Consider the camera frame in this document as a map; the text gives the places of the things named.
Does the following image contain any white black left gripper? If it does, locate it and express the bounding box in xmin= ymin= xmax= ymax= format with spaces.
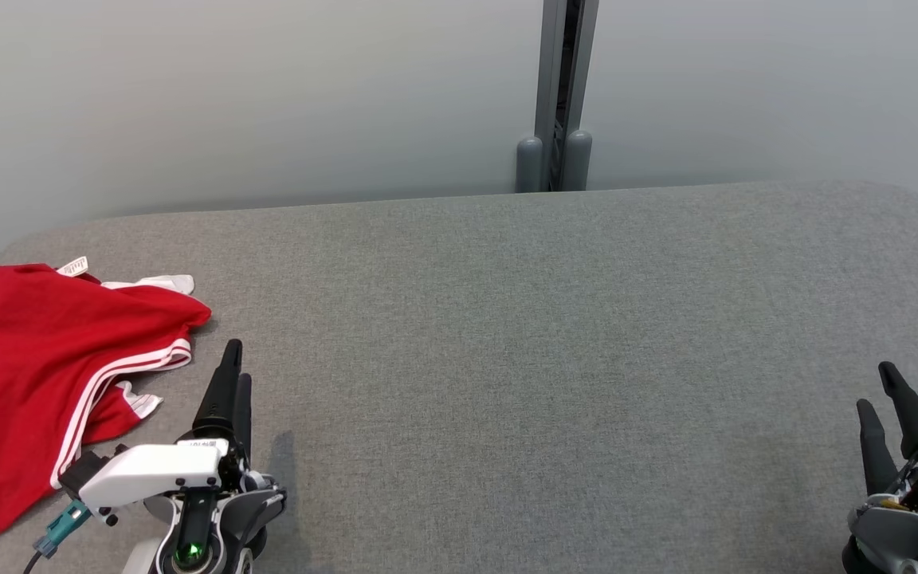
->
xmin=79 ymin=339 xmax=253 ymax=513

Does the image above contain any grey metal partition post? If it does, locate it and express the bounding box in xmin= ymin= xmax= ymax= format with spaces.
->
xmin=516 ymin=0 xmax=600 ymax=193

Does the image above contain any red white basketball jersey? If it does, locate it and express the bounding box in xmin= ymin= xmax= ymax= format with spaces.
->
xmin=0 ymin=257 xmax=213 ymax=540

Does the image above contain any teal plug left camera cable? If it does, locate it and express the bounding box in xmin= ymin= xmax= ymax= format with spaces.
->
xmin=23 ymin=501 xmax=92 ymax=574

